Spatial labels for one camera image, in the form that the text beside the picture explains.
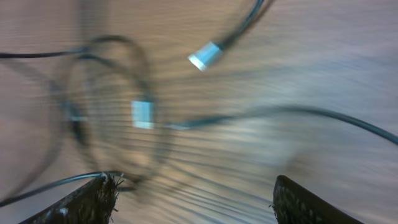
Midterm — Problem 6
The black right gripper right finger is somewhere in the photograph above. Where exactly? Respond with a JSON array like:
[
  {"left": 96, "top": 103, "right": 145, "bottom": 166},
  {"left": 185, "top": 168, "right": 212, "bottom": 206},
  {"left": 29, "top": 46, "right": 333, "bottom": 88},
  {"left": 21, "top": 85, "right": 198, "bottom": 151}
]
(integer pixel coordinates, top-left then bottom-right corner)
[{"left": 272, "top": 175, "right": 363, "bottom": 224}]

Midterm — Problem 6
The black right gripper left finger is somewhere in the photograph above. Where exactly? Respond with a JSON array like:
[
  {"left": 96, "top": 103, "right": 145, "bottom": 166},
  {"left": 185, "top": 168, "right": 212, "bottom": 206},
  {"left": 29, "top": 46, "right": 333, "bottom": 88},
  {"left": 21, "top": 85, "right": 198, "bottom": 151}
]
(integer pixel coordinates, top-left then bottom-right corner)
[{"left": 20, "top": 174, "right": 118, "bottom": 224}]

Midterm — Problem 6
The long black braided cable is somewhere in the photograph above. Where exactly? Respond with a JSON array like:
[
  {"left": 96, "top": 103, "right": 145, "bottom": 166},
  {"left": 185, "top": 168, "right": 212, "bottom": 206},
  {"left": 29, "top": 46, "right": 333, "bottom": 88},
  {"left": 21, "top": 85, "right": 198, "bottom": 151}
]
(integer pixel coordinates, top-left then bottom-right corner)
[{"left": 0, "top": 0, "right": 398, "bottom": 147}]

